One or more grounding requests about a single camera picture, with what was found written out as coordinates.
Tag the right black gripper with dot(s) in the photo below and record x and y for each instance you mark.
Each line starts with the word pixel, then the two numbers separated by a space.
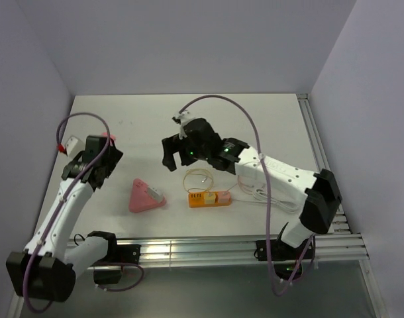
pixel 174 145

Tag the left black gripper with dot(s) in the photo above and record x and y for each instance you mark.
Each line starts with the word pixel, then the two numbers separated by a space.
pixel 112 159

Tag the pink square charger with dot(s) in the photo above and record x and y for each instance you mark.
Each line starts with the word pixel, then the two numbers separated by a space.
pixel 112 137

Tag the white square charger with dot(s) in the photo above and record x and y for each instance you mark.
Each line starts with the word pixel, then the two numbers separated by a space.
pixel 155 193

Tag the orange power strip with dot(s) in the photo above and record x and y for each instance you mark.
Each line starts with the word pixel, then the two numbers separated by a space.
pixel 195 200

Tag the pink triangular power strip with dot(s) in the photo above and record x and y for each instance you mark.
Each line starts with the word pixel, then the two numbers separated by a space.
pixel 139 199

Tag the yellow plug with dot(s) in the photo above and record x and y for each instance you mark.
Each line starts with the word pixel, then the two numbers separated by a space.
pixel 209 198

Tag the pink plug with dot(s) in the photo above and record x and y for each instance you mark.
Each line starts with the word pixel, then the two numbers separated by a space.
pixel 223 197

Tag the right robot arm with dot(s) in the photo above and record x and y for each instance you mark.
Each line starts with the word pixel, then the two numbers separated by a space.
pixel 317 193

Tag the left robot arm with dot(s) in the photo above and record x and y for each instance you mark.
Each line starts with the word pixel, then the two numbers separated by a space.
pixel 46 269

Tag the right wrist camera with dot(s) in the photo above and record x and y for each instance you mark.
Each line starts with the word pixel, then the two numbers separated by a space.
pixel 182 119

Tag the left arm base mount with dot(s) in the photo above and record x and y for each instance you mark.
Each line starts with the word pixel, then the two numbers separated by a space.
pixel 107 274

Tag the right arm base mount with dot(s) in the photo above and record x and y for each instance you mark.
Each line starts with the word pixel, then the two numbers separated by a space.
pixel 281 252

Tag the aluminium rail frame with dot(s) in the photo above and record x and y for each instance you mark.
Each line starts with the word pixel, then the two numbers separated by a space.
pixel 276 125

